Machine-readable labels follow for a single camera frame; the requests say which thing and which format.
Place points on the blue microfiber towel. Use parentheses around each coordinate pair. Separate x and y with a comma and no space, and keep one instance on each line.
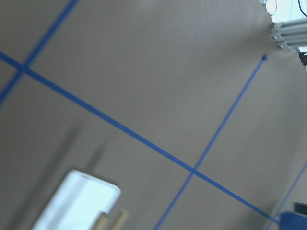
(293,221)

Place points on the white towel rack with wooden bars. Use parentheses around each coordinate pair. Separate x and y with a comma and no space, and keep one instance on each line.
(77,203)

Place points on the aluminium extrusion post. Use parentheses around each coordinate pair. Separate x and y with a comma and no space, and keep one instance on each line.
(290,34)

